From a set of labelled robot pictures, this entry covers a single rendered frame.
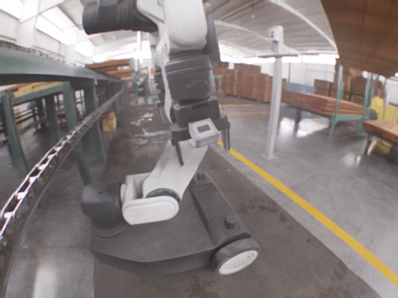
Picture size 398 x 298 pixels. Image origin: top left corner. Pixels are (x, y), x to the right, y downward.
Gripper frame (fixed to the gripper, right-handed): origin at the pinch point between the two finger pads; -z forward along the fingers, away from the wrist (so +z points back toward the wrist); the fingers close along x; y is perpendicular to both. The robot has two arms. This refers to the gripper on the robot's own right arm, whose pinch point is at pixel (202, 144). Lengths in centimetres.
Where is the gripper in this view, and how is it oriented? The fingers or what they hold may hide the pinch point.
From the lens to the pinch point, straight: 36.6
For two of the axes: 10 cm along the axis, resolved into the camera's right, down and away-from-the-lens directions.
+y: -3.0, -3.8, 8.8
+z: -1.8, -8.8, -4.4
